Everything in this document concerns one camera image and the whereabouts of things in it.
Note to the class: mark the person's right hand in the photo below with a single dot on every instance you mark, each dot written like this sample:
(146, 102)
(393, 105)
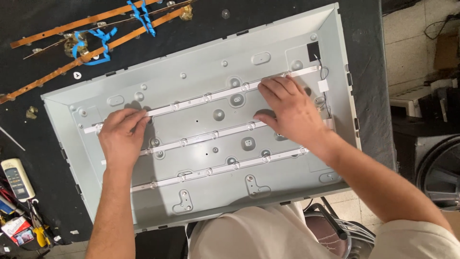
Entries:
(294, 111)

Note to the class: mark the person's left hand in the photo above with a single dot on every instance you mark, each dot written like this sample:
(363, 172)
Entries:
(120, 138)

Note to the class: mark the person's left fingers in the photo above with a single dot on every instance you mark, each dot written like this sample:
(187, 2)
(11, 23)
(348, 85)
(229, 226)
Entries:
(131, 115)

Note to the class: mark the white LED strip with lenses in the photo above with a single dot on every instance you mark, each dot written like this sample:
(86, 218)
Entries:
(215, 95)
(201, 139)
(222, 167)

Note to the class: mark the round white sticker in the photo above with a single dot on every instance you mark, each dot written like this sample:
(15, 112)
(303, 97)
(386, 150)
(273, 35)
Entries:
(77, 75)

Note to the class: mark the crumpled blue tape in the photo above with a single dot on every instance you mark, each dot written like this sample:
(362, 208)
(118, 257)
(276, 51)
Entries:
(95, 39)

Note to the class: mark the long orange old LED strip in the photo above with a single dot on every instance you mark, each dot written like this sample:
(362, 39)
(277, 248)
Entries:
(46, 77)

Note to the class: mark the black table cloth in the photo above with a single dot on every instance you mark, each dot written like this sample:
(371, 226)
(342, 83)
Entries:
(43, 144)

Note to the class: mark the grey metal TV back panel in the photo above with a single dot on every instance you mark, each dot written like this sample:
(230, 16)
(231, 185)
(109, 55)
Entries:
(201, 54)

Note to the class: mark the thin orange old LED strip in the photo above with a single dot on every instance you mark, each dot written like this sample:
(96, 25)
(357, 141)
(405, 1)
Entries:
(118, 22)

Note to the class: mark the curled blue tape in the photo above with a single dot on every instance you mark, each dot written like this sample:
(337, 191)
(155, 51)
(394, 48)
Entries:
(143, 16)

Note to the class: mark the small yellowish glue lump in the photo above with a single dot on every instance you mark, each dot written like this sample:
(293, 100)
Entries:
(31, 112)

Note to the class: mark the thin white stick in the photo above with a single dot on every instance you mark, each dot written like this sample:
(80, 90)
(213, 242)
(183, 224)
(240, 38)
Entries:
(12, 138)

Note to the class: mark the white remote control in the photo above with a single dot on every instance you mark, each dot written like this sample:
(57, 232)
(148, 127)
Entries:
(17, 179)

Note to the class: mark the clear LED lens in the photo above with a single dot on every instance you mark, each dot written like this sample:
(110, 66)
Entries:
(225, 14)

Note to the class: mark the heap of hand tools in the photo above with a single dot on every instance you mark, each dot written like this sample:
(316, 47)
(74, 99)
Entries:
(9, 201)

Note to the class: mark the red and white cigarette pack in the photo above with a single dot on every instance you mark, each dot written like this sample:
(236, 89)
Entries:
(16, 230)

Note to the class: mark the person's white shirt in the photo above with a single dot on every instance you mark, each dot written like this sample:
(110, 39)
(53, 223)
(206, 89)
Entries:
(258, 233)

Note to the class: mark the black tape patch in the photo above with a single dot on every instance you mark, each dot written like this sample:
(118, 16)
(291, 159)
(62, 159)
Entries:
(313, 51)

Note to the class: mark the white connector plug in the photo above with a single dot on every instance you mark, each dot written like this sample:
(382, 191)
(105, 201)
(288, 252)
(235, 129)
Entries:
(323, 86)

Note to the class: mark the black metal chair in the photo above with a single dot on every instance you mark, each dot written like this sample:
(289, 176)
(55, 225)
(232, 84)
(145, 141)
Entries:
(330, 223)

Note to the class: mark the white appliance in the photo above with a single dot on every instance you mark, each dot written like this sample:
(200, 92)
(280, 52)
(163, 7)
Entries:
(409, 102)

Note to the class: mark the dark round wheel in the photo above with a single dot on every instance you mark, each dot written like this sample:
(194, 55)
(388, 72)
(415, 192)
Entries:
(440, 176)

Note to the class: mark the brown cardboard box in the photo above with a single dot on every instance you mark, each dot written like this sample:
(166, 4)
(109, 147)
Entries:
(447, 52)

